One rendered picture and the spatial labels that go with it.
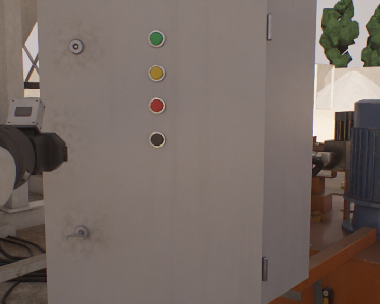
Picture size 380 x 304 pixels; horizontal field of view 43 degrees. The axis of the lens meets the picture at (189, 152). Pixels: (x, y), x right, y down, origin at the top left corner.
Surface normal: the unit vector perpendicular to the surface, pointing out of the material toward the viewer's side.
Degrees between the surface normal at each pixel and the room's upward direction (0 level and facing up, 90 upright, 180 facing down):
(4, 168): 97
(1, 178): 97
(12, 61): 90
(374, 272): 90
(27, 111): 60
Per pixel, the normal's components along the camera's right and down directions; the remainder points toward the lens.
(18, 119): -0.04, -0.39
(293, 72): 0.77, 0.07
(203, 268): -0.05, 0.12
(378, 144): -0.59, 0.10
